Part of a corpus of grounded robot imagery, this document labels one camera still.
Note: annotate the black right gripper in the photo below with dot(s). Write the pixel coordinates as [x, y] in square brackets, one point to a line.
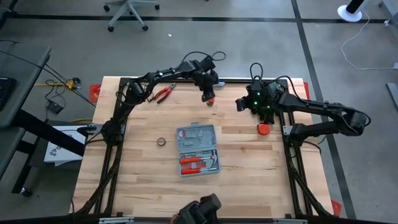
[259, 99]

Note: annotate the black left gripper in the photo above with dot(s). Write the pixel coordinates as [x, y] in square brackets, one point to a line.
[207, 81]

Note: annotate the red hex key holder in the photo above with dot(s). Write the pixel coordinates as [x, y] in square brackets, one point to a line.
[211, 102]

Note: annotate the red plastic box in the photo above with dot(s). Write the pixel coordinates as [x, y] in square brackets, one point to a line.
[263, 129]

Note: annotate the grey plastic tool case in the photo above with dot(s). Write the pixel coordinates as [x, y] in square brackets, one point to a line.
[197, 151]

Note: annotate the dark tape roll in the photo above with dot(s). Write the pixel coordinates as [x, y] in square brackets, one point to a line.
[157, 142]

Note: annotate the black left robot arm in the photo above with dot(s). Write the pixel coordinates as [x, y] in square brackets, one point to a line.
[161, 74]

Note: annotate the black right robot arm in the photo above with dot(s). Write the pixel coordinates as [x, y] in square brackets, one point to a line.
[311, 105]

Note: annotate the grey utility knife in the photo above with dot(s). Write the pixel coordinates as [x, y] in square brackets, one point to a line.
[221, 84]

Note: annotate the red corner clamp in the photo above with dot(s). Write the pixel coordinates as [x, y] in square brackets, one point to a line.
[335, 208]
[307, 90]
[94, 91]

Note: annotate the office chair base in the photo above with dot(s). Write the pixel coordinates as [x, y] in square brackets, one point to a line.
[127, 6]

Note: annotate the white round floor stand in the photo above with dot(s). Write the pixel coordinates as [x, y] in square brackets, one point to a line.
[349, 16]

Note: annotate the grey floor plate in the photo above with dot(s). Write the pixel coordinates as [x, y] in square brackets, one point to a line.
[393, 93]

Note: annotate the black power adapter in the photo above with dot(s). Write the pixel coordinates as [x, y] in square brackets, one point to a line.
[55, 107]

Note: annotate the white printed box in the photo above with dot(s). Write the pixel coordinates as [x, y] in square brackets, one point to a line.
[59, 152]

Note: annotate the grey furniture corner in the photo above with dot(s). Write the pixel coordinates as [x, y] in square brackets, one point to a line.
[392, 7]

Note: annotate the large grey side table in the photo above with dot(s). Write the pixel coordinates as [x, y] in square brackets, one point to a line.
[25, 62]

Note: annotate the black keyboard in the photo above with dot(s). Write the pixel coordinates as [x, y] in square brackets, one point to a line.
[6, 91]

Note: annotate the small grey side table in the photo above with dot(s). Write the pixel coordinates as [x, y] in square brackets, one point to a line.
[7, 146]

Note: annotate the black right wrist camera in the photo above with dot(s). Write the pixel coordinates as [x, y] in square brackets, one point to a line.
[240, 104]

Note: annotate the black metal rig frame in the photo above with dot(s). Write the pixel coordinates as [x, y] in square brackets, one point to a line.
[248, 80]

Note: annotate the silver arm base bracket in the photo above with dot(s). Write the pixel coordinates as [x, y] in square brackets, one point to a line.
[94, 128]

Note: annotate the silver frame bracket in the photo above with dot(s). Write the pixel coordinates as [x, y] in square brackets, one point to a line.
[116, 220]
[290, 221]

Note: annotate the black desk leg frame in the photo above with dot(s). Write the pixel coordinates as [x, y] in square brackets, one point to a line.
[46, 132]

